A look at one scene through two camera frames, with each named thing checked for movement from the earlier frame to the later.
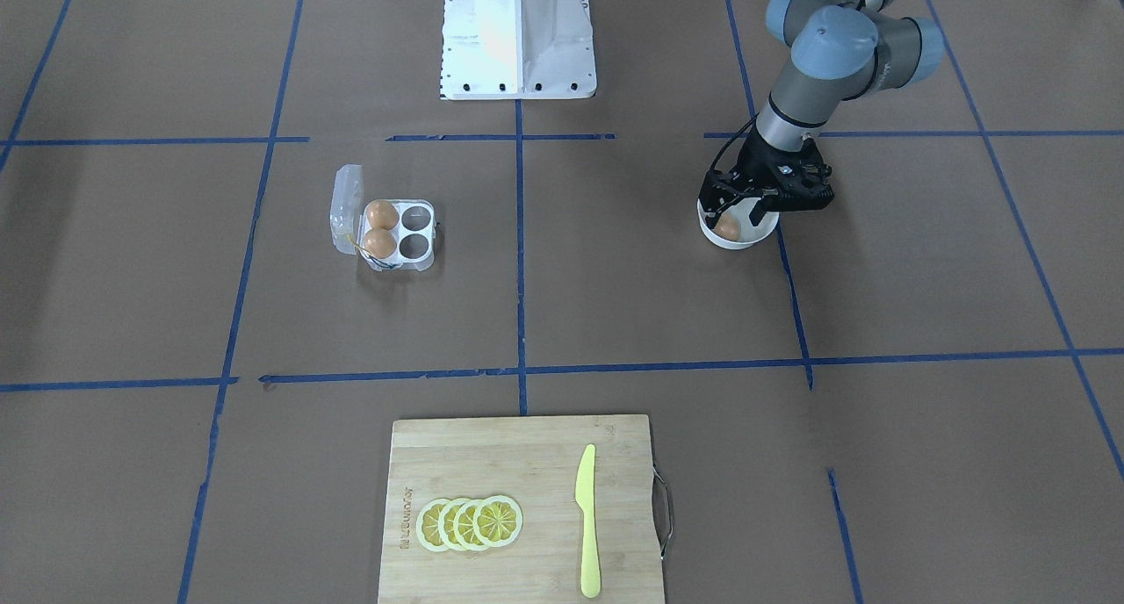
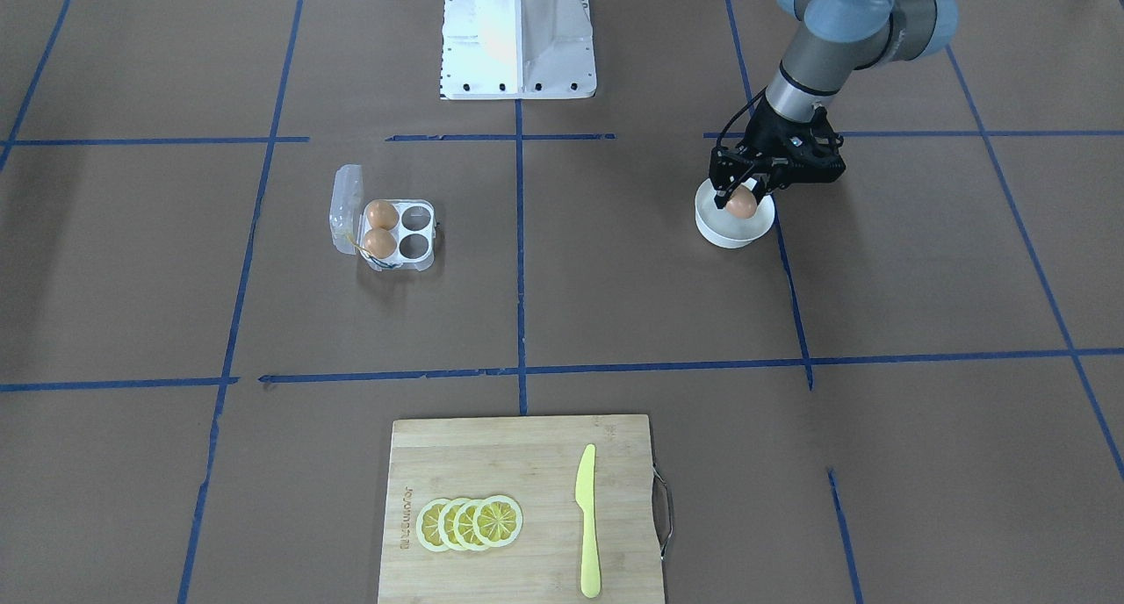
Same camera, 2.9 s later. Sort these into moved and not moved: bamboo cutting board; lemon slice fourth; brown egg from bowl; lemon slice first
Moved: brown egg from bowl
Not moved: lemon slice fourth; lemon slice first; bamboo cutting board
